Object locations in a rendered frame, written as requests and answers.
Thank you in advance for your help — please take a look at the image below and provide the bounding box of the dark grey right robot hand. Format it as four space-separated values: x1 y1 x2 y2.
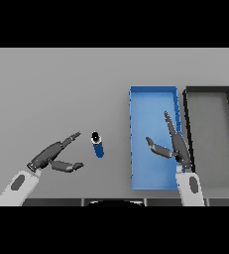
145 110 193 174

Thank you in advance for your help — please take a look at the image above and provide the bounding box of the dark grey bin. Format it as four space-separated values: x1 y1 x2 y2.
181 85 229 191

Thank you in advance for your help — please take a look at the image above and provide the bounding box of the blue bin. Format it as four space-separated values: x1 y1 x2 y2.
128 84 187 191

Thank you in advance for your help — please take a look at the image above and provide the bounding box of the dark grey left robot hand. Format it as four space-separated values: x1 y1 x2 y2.
26 131 85 174

